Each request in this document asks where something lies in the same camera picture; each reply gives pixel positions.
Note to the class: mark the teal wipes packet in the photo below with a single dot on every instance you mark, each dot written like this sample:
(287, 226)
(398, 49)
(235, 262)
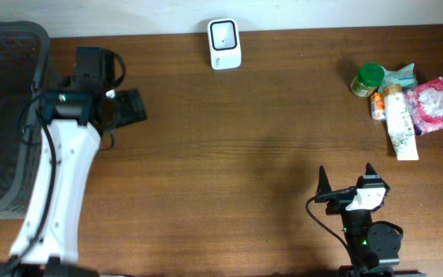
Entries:
(405, 77)

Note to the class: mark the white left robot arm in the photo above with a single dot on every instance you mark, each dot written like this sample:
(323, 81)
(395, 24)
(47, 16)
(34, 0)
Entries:
(73, 116)

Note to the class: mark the red purple tissue pack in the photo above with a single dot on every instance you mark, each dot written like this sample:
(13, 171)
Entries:
(425, 105)

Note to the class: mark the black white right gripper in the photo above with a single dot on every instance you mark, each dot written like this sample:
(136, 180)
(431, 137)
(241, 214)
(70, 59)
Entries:
(336, 205)

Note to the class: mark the small orange box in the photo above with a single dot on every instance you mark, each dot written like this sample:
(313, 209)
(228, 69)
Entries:
(377, 107)

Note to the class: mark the white barcode scanner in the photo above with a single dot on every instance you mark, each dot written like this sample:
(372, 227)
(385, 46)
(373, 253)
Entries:
(224, 43)

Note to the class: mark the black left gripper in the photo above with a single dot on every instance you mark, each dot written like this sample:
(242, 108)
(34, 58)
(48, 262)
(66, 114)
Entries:
(131, 108)

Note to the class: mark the green lid jar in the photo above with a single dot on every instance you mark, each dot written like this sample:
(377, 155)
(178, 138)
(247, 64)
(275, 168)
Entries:
(367, 80)

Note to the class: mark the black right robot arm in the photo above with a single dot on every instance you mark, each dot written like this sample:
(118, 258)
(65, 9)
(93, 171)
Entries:
(373, 247)

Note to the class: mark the grey plastic mesh basket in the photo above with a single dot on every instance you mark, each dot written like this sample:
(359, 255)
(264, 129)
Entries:
(26, 67)

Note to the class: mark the white cream tube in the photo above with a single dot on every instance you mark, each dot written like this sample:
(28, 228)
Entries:
(399, 124)

